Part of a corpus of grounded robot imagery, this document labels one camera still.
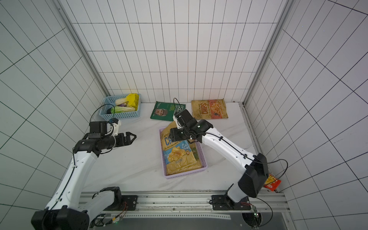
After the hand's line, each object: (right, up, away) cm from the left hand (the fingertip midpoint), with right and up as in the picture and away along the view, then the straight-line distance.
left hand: (127, 140), depth 78 cm
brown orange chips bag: (+52, +19, +37) cm, 66 cm away
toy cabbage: (-17, +19, +32) cm, 41 cm away
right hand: (+23, +2, -2) cm, 23 cm away
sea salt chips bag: (+29, -9, +1) cm, 31 cm away
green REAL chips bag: (+16, +17, +36) cm, 43 cm away
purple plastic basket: (+42, -9, +10) cm, 44 cm away
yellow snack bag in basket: (-9, +26, +32) cm, 42 cm away
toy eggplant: (-30, +17, +35) cm, 49 cm away
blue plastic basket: (-32, +26, +40) cm, 57 cm away
